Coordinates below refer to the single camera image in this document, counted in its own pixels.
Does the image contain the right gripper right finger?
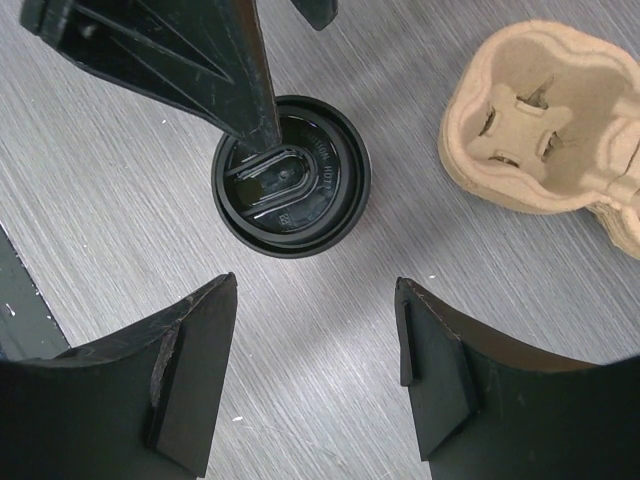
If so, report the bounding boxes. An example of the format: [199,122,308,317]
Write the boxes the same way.
[394,278,639,479]

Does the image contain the single black cup lid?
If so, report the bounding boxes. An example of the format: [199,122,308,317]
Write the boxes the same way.
[211,95,371,259]

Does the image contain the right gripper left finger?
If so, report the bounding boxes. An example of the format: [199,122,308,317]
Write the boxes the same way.
[1,273,238,479]

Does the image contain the lower pulp cup carrier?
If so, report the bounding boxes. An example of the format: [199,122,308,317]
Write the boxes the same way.
[438,20,639,257]

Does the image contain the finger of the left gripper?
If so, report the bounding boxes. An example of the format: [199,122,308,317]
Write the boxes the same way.
[291,0,338,31]
[20,0,282,152]

